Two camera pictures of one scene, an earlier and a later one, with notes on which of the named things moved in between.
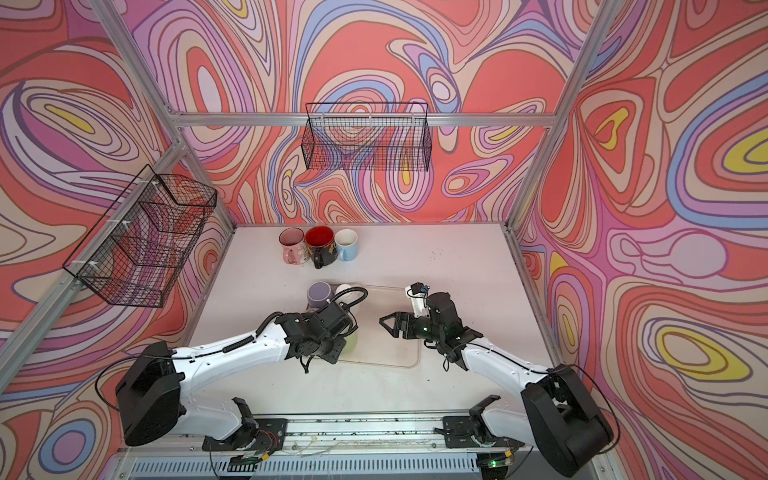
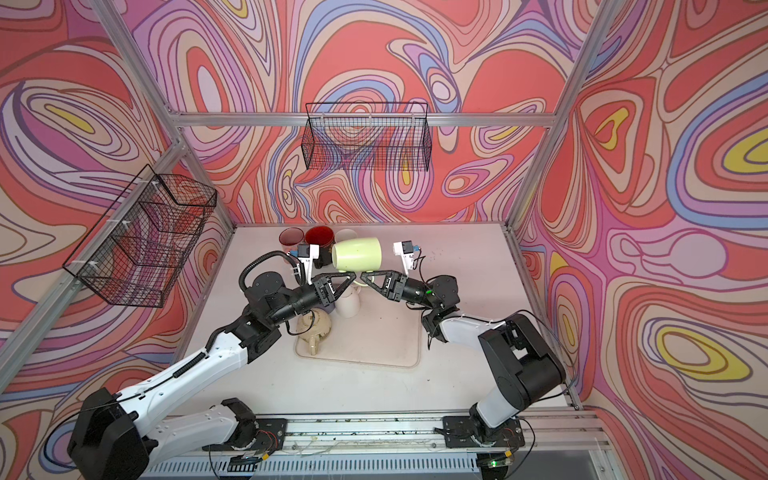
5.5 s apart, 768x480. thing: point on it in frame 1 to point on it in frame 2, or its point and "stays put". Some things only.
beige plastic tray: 375,346 stays put
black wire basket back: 370,137 stays put
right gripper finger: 403,321 to 393,283
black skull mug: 321,246 stays put
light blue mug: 347,241 stays put
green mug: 350,344 to 358,255
